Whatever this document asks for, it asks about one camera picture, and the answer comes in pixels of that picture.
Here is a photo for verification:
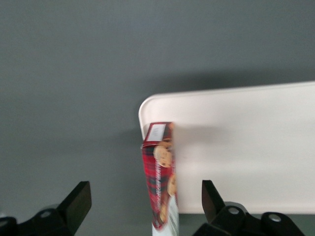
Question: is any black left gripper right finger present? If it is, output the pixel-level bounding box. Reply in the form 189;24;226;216
193;179;306;236

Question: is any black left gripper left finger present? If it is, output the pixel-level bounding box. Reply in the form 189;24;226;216
0;181;93;236

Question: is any red tartan cookie box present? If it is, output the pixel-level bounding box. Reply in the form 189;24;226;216
139;121;179;236

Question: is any white plastic tray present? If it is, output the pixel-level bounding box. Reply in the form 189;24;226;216
138;81;315;215

